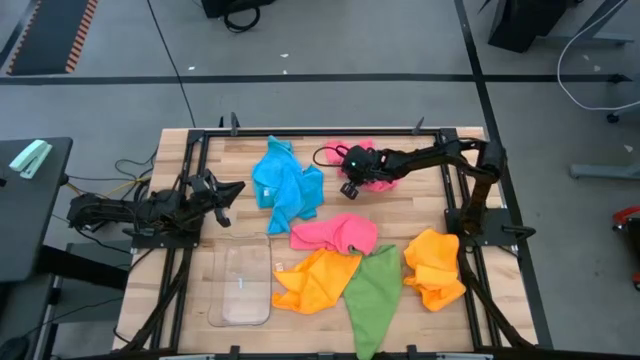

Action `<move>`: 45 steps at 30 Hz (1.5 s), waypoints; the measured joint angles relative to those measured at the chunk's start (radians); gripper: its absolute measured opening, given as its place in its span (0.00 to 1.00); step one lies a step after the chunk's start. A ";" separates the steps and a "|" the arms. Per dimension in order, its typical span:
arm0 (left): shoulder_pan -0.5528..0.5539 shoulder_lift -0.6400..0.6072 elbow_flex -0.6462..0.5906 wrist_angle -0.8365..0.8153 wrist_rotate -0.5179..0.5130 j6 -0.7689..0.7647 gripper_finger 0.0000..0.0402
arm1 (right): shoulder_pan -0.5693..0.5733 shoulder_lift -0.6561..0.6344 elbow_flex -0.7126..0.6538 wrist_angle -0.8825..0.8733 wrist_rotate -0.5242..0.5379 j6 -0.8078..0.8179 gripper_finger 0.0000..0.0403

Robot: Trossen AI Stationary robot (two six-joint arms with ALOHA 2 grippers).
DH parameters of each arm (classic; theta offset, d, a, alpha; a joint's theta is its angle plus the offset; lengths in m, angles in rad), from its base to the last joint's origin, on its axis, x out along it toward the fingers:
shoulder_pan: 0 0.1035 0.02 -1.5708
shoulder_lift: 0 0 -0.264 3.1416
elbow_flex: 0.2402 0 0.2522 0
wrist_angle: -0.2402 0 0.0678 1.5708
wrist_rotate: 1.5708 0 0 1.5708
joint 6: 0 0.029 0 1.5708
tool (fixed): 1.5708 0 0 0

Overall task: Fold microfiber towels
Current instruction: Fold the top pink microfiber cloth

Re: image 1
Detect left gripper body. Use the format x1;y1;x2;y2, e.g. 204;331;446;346
185;169;219;217

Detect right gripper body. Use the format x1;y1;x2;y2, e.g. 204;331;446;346
340;145;387;184

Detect pink microfiber towel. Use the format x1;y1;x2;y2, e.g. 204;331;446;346
288;213;380;256
323;138;401;194

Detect blue microfiber towel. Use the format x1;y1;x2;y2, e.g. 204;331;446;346
251;134;326;236

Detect orange microfiber towel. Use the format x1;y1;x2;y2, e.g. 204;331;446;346
402;228;467;313
271;248;363;315

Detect green microfiber towel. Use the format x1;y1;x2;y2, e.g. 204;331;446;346
342;243;404;360

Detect clear plastic bin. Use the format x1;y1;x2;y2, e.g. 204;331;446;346
207;230;274;329

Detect black table crossbeam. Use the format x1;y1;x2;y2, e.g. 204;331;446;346
37;243;130;291

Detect black side table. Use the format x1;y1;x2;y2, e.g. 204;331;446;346
0;137;74;284

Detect mint green stapler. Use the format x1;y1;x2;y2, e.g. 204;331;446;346
8;139;54;180

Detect black box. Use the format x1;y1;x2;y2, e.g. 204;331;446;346
201;0;277;20

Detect black cabinet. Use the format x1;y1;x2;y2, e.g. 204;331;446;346
487;0;584;54

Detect black orange-edged floor mat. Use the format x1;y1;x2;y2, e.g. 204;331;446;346
4;0;100;77

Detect grey desk foot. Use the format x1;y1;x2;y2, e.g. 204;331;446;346
569;162;640;181

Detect red cart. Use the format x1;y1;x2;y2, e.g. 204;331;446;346
612;204;640;292

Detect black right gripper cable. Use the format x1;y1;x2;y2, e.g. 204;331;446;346
313;144;352;172

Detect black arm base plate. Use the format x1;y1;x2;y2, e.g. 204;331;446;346
130;227;202;250
444;207;537;247

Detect yellow cable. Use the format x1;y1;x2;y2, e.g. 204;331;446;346
64;174;153;200

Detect thin black floor cable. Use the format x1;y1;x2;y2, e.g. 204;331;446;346
146;0;197;129

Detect black coiled cable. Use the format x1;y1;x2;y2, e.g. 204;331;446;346
222;4;262;34

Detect white floor cable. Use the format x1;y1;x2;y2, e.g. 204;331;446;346
556;0;640;112

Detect grey desk frame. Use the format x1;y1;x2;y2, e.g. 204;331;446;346
544;0;636;47

